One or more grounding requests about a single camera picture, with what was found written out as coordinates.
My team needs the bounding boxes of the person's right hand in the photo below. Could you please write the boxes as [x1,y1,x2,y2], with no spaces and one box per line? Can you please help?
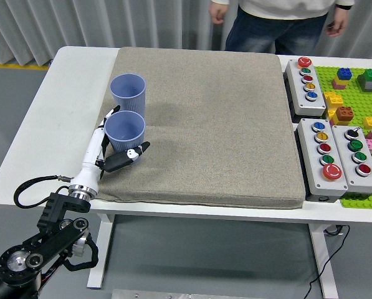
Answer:
[207,2,229,26]

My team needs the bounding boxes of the green toy brick baseplate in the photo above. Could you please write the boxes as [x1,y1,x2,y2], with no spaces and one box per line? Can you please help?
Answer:
[315,65,372,210]

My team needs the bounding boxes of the brown toy brick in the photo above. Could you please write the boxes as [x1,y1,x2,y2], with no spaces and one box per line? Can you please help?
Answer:
[335,106,355,123]

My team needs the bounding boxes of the grey-brown fabric mat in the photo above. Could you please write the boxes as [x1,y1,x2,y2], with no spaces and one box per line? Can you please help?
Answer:
[77,46,307,210]

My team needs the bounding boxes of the blue ribbed plastic cup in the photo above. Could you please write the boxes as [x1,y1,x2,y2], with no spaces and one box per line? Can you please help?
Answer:
[110,73,147,116]
[103,110,147,164]

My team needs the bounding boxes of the green toy brick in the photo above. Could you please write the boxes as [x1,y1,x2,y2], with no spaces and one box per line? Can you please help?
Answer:
[356,69,372,84]

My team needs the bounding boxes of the blue toy brick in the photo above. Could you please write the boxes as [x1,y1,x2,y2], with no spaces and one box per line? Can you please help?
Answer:
[336,67,353,82]

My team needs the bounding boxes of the person's left hand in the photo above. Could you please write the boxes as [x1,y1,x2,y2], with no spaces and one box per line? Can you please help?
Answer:
[325,6,350,38]

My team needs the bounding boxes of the white table leg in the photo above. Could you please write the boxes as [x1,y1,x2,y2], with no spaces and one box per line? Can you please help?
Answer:
[86,213,115,290]
[308,224,340,299]

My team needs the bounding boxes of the grey pleated curtain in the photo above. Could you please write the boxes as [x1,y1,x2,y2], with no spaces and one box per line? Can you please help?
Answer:
[0,0,372,68]

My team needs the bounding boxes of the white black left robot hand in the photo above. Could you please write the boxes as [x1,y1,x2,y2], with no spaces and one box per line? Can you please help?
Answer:
[69,105,151,196]

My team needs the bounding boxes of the grey five-button control box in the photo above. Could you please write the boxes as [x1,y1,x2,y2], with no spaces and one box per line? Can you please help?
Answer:
[285,57,327,118]
[297,118,350,197]

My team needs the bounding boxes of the black floor cable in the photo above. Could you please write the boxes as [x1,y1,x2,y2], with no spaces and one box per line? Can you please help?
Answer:
[302,224,351,299]

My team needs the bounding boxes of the yellow floor tape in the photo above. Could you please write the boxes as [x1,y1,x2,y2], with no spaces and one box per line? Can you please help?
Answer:
[0,62,49,71]

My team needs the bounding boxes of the grey selector switch control box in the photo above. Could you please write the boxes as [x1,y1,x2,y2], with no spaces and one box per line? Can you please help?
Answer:
[331,125,372,194]

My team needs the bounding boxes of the person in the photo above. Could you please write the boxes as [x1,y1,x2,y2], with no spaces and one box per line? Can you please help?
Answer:
[211,0,355,56]

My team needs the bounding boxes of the person's hand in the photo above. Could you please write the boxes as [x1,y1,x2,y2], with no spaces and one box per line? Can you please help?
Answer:
[325,6,350,38]
[207,2,229,26]

